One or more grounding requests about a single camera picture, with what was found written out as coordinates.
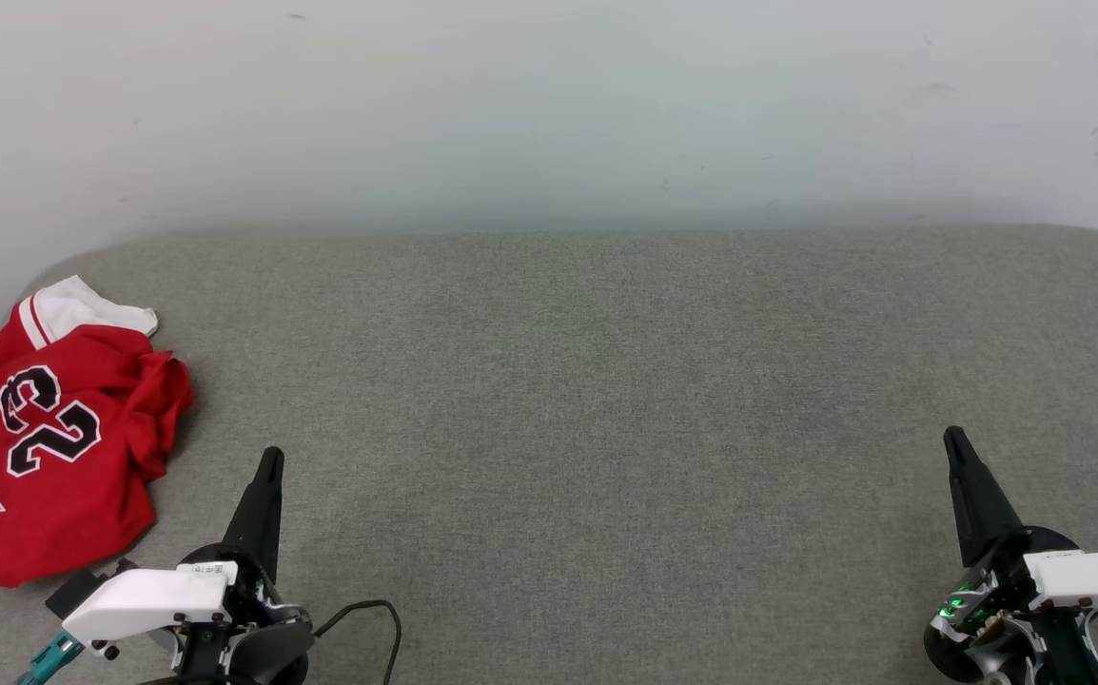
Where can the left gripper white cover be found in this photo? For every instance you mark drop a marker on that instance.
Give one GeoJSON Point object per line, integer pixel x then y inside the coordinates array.
{"type": "Point", "coordinates": [145, 601]}

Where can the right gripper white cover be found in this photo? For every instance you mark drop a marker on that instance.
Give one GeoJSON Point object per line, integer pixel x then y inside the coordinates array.
{"type": "Point", "coordinates": [1096, 578]}

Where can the red basketball jersey white trim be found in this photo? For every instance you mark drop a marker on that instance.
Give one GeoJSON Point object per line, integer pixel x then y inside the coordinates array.
{"type": "Point", "coordinates": [64, 495]}

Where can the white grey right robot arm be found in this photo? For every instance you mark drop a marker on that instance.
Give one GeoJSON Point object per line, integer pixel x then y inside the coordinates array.
{"type": "Point", "coordinates": [1063, 656]}

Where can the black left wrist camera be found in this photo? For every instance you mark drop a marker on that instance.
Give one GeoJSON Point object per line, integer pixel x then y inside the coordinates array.
{"type": "Point", "coordinates": [73, 595]}

